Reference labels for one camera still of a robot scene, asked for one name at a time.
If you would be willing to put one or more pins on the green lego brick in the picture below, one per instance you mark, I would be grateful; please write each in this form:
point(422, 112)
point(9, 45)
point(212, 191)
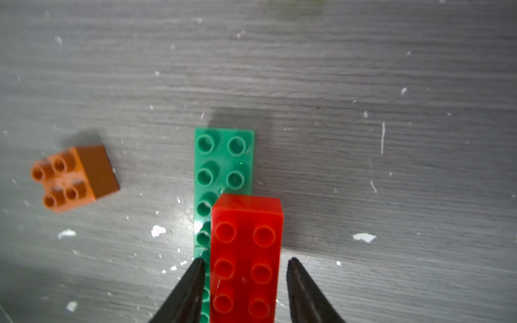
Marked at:
point(223, 162)

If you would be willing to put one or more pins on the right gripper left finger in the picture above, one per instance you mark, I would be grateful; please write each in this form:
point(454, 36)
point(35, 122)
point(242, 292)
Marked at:
point(185, 302)

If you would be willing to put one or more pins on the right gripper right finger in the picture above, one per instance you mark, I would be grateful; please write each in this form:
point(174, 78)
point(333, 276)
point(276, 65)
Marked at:
point(307, 302)

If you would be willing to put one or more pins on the red lego brick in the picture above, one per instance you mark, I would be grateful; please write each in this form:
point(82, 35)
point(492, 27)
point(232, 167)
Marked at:
point(246, 239)

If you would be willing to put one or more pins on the orange square lego left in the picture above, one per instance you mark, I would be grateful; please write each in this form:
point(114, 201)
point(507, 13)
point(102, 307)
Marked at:
point(75, 177)

